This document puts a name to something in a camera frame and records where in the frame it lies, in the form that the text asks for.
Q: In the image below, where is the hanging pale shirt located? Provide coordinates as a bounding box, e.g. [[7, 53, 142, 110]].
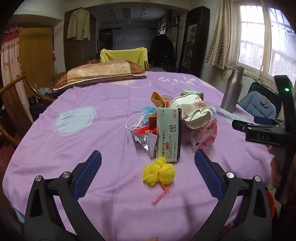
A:
[[67, 9, 91, 41]]

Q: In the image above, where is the wooden chair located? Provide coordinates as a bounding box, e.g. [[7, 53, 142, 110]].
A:
[[0, 72, 56, 149]]

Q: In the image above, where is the clear pink plastic packaging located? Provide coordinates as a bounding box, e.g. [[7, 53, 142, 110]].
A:
[[190, 120, 218, 152]]

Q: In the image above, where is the orange wooden door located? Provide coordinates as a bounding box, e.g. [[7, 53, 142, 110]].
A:
[[20, 28, 56, 98]]

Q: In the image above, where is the blue padded chair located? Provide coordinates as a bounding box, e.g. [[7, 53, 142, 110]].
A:
[[238, 82, 282, 121]]

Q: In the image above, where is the red wrapper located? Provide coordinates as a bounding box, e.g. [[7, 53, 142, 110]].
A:
[[134, 125, 158, 136]]

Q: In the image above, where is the yellow chair cover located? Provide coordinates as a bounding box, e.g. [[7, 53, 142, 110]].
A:
[[100, 47, 148, 70]]

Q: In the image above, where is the patterned curtain red trim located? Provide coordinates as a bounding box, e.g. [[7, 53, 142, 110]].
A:
[[0, 27, 30, 112]]

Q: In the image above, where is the person's right hand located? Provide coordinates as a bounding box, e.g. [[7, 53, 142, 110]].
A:
[[268, 146, 281, 189]]

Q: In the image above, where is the black coat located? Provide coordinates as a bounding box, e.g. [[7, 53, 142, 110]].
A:
[[150, 35, 178, 67]]

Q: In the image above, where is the red plastic basket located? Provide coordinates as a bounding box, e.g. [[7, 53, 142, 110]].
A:
[[265, 189, 277, 220]]

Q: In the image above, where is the orange cardboard box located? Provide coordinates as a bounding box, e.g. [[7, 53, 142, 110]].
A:
[[148, 91, 173, 129]]

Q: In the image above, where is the yellow string bundle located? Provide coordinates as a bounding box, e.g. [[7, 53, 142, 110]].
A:
[[143, 157, 176, 205]]

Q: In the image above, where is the purple tablecloth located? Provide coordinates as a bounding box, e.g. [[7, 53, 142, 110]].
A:
[[2, 71, 275, 232]]

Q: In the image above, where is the checkered curtain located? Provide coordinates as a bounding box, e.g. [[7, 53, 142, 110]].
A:
[[206, 0, 238, 70]]

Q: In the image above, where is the silver foil wrapper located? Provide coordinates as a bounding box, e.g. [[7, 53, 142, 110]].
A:
[[132, 133, 159, 159]]

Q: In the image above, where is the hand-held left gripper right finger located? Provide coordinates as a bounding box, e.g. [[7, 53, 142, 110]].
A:
[[193, 149, 272, 241]]

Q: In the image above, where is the white green medicine box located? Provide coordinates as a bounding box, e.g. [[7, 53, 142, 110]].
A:
[[155, 107, 183, 163]]

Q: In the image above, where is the crushed paper bowl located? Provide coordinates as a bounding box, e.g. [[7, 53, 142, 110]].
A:
[[169, 94, 216, 129]]

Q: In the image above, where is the brown patterned pillow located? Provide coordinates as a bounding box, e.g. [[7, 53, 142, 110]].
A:
[[52, 61, 147, 91]]

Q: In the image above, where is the dark framed picture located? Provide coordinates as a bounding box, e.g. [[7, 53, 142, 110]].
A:
[[178, 6, 211, 75]]

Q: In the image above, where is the metal bottle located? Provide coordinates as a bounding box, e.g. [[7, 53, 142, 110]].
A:
[[220, 64, 245, 113]]

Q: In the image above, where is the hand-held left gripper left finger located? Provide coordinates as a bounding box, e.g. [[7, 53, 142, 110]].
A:
[[23, 150, 109, 241]]

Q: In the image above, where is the window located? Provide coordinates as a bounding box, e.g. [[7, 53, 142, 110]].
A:
[[233, 0, 296, 81]]

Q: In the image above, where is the dark brown wardrobe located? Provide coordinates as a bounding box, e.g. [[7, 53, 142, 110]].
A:
[[63, 8, 97, 71]]

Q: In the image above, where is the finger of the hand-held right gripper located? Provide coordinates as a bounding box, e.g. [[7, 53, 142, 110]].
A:
[[232, 119, 287, 134], [254, 115, 286, 126]]

